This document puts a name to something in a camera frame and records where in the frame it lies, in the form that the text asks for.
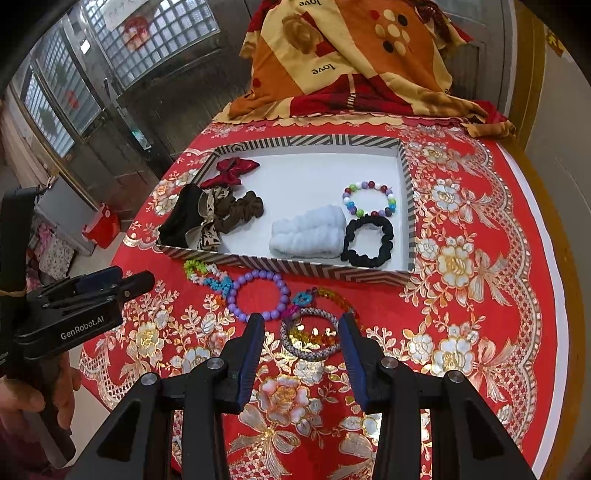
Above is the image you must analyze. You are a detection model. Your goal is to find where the black scrunchie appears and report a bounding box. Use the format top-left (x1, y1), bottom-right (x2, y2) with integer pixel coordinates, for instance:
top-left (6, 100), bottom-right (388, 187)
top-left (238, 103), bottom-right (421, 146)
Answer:
top-left (341, 216), bottom-right (395, 269)

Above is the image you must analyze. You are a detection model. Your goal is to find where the brown scrunchie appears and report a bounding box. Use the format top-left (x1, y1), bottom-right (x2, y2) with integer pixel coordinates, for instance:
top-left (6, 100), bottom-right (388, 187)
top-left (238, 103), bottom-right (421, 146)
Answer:
top-left (212, 190), bottom-right (265, 232)

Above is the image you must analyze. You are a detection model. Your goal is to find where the amber crystal bead bracelet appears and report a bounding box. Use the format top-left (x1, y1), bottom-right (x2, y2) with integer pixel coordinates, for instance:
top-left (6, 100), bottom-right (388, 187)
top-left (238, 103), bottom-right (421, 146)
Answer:
top-left (284, 286), bottom-right (361, 347)

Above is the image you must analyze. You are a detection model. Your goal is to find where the striped cardboard box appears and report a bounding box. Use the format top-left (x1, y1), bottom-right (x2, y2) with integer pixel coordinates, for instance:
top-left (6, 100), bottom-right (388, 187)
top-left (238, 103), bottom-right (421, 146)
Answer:
top-left (156, 135), bottom-right (416, 284)

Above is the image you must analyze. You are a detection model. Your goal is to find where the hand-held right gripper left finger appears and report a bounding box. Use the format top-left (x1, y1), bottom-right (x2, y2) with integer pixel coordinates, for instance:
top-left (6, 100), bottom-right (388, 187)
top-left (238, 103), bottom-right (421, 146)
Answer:
top-left (69, 313), bottom-right (266, 480)

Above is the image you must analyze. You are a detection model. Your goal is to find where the red bag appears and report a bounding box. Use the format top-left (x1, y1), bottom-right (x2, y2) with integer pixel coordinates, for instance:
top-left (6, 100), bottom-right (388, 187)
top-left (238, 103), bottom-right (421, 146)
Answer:
top-left (83, 205), bottom-right (122, 250)

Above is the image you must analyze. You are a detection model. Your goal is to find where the light blue fluffy headband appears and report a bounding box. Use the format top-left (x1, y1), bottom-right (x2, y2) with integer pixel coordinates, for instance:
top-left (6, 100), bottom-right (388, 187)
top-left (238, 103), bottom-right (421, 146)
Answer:
top-left (270, 205), bottom-right (348, 259)

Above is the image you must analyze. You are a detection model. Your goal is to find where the red yellow wall sticker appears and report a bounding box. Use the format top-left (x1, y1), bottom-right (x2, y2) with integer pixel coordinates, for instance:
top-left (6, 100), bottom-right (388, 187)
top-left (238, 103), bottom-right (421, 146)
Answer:
top-left (545, 28), bottom-right (566, 58)

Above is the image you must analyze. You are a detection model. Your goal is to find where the grey cabinet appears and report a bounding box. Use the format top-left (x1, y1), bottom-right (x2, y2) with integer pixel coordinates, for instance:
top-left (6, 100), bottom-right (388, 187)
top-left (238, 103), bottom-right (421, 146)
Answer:
top-left (34, 178), bottom-right (98, 254)

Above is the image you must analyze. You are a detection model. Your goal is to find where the orange printed blanket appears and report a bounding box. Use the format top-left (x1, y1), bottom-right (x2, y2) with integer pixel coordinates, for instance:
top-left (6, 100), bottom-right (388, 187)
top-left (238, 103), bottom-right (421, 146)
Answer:
top-left (217, 0), bottom-right (518, 139)

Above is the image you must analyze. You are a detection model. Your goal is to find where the red paper window decoration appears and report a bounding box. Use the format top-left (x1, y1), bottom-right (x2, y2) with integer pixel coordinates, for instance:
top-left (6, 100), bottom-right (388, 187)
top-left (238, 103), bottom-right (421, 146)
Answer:
top-left (121, 16), bottom-right (151, 51)

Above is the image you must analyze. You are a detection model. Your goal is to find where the white paper note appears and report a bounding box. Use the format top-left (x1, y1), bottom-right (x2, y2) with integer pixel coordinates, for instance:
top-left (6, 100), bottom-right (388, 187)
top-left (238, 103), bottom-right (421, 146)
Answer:
top-left (102, 0), bottom-right (153, 31)

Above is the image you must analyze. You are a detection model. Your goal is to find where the person's left hand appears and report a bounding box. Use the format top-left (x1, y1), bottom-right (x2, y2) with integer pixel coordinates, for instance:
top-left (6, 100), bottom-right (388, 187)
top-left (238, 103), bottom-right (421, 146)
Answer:
top-left (0, 353), bottom-right (83, 432)

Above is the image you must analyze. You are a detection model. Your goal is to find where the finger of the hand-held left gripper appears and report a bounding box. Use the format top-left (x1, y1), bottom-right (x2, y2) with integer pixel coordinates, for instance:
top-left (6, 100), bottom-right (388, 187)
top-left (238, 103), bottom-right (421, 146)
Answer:
top-left (34, 267), bottom-right (124, 302)
top-left (46, 271), bottom-right (155, 309)

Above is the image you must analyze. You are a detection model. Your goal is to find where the pink floral cloth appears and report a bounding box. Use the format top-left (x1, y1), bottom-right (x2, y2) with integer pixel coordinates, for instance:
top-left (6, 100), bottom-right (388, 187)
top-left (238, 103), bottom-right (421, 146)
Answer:
top-left (28, 222), bottom-right (77, 280)

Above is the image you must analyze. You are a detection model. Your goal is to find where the green white turquoise bead bracelet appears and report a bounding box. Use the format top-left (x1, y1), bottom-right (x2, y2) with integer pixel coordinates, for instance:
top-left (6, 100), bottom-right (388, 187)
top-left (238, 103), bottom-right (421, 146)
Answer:
top-left (184, 259), bottom-right (235, 298)

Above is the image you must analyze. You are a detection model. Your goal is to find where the metal security door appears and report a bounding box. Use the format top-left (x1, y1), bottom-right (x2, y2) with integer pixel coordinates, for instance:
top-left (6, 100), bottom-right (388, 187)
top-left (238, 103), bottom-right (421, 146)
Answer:
top-left (60, 0), bottom-right (259, 185)

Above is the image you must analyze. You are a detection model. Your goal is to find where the black cloth headband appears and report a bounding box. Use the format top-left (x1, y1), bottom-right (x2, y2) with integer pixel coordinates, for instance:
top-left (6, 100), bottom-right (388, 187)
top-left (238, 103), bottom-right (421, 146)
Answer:
top-left (158, 185), bottom-right (206, 247)

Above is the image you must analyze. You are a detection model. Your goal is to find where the red floral tablecloth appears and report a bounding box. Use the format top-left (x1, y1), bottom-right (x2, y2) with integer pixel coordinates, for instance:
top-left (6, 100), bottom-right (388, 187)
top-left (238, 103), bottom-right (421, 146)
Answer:
top-left (78, 117), bottom-right (546, 480)

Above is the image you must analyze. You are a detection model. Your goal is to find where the purple bead bracelet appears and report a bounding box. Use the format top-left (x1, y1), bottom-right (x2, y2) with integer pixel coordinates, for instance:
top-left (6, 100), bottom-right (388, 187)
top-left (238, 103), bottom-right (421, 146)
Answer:
top-left (228, 270), bottom-right (291, 322)

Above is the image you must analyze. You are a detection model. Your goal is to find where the leopard print hair bow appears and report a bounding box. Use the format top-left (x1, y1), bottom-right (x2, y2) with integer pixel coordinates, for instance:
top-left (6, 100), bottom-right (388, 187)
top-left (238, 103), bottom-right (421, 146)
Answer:
top-left (185, 185), bottom-right (232, 252)

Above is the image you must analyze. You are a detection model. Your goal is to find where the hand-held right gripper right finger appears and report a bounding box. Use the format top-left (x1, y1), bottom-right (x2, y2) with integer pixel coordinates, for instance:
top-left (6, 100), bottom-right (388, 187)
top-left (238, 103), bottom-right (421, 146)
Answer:
top-left (338, 312), bottom-right (539, 480)

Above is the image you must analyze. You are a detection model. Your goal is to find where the multicolour bead bracelet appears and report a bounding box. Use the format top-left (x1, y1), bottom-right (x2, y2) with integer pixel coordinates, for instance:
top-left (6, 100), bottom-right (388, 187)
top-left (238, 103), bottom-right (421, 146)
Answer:
top-left (342, 181), bottom-right (398, 219)

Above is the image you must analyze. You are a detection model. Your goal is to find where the dark red hair bow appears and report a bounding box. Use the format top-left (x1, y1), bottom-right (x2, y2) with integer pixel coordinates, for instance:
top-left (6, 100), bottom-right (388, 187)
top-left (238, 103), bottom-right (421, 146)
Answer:
top-left (199, 157), bottom-right (260, 190)

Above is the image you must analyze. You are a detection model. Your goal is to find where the silver woven bangle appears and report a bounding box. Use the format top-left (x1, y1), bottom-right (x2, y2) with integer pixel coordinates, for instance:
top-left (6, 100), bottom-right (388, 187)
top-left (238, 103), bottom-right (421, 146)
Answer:
top-left (280, 308), bottom-right (345, 361)

